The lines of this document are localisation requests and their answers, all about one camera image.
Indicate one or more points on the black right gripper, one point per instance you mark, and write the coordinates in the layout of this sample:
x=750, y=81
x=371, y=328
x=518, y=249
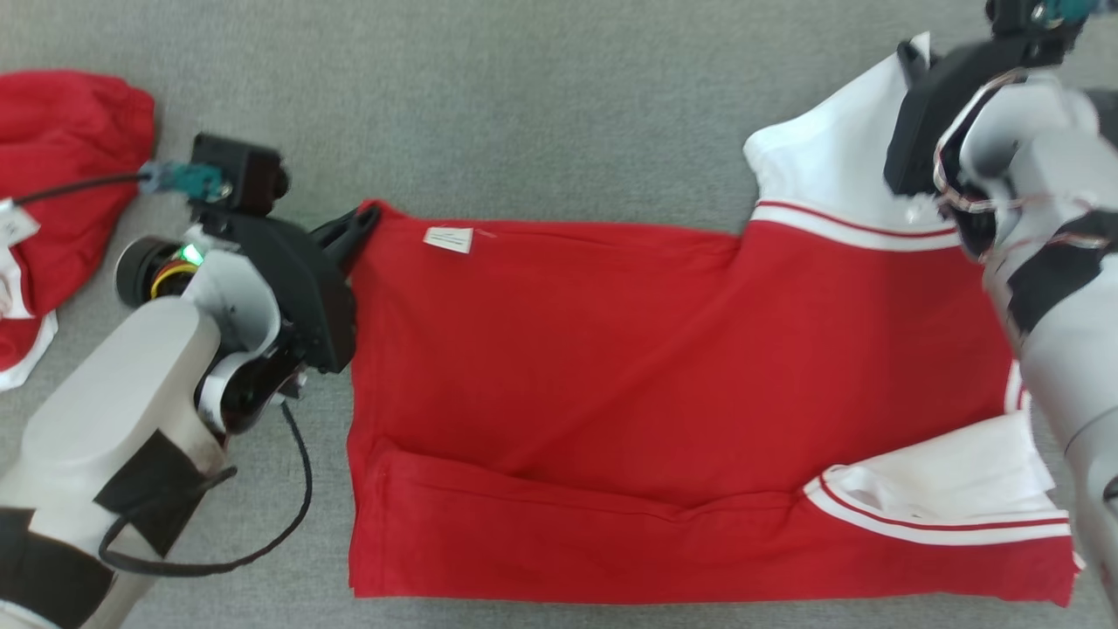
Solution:
x=926, y=131

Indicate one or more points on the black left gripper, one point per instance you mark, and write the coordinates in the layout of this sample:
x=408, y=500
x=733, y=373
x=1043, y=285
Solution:
x=306, y=288

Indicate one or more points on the red jersey with striped trim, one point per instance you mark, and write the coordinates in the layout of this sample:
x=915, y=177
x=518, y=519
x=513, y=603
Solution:
x=611, y=367

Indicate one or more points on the red shirt with white trim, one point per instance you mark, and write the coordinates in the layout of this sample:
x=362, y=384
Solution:
x=61, y=148

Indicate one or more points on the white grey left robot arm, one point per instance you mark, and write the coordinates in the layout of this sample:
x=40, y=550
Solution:
x=113, y=411

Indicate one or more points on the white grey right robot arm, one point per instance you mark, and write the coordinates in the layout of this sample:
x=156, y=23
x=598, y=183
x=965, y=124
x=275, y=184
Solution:
x=1066, y=367

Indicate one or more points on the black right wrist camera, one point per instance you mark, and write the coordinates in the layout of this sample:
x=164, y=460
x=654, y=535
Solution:
x=1013, y=17

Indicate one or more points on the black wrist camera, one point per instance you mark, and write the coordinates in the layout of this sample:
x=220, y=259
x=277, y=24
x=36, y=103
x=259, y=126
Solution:
x=240, y=170
x=1013, y=17

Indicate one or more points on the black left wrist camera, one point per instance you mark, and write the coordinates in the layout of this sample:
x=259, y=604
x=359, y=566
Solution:
x=240, y=170

